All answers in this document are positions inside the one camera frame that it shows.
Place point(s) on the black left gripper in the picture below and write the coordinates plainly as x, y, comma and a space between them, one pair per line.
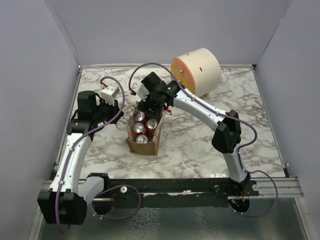
115, 110

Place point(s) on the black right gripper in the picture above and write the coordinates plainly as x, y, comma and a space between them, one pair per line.
145, 106

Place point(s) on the purple soda can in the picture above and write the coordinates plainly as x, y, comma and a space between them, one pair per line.
142, 139
140, 117
153, 117

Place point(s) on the red soda can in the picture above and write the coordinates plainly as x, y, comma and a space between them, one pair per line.
151, 126
138, 129

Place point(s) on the canvas bag with cat print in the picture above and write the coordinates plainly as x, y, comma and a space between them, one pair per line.
148, 149

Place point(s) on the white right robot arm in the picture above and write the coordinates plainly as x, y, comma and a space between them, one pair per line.
225, 125

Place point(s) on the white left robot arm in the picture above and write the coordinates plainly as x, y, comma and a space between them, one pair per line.
66, 200

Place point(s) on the cream round drawer cabinet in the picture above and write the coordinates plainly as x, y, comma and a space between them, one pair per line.
198, 70

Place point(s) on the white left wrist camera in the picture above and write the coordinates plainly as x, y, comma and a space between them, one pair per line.
109, 94

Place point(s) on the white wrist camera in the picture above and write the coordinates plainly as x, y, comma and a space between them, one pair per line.
140, 90
109, 94

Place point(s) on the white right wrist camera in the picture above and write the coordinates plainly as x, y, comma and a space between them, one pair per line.
140, 90

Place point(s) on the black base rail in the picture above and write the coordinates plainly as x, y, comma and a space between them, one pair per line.
172, 192

